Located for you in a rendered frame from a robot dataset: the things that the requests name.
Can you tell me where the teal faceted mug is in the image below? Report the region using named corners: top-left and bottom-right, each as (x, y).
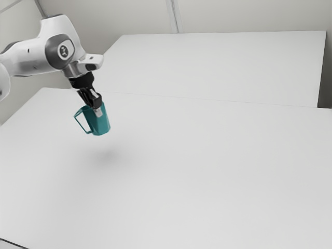
top-left (73, 101), bottom-right (112, 136)

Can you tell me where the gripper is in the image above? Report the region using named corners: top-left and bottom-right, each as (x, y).
top-left (68, 72), bottom-right (103, 117)

